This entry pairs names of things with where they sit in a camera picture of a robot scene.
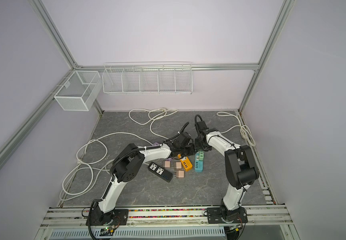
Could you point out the white wire wall basket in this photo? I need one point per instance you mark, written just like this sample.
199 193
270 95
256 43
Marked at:
148 78

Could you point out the teal power strip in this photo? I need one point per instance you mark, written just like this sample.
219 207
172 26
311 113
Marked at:
199 165

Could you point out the white mesh box basket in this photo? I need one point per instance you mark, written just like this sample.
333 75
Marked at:
79 91

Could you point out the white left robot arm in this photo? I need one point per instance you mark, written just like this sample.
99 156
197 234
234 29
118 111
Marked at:
125 168

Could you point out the orange power strip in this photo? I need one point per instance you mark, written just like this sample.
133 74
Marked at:
186 163

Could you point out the pink plug adapter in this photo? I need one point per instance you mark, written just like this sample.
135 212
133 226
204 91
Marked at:
167 164

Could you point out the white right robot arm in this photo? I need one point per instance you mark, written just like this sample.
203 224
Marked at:
241 172

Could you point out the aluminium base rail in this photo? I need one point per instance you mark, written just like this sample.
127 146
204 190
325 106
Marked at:
163 222

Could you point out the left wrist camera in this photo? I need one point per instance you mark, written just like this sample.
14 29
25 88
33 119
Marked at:
182 140

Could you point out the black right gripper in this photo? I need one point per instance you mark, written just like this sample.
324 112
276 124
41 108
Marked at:
197 146

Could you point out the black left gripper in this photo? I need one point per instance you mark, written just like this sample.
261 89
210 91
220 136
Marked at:
192 146

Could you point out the black power strip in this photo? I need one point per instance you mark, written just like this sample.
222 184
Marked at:
160 172

